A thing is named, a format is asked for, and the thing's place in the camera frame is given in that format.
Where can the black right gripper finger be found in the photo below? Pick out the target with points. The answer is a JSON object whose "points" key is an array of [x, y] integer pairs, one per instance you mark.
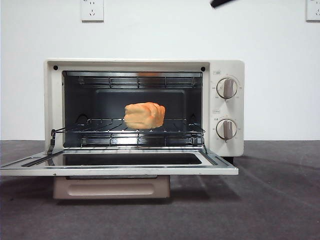
{"points": [[221, 3]]}

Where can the golden bread loaf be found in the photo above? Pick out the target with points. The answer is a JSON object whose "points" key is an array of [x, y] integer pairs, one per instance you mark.
{"points": [[143, 116]]}

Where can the white Toshiba toaster oven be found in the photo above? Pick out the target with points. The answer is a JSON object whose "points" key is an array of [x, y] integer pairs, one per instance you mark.
{"points": [[230, 67]]}

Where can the beige oven knob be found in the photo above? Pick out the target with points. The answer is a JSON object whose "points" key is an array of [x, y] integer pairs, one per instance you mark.
{"points": [[226, 128], [227, 88]]}

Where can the white wall socket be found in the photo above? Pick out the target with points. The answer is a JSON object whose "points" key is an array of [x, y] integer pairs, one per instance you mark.
{"points": [[313, 11], [92, 11]]}

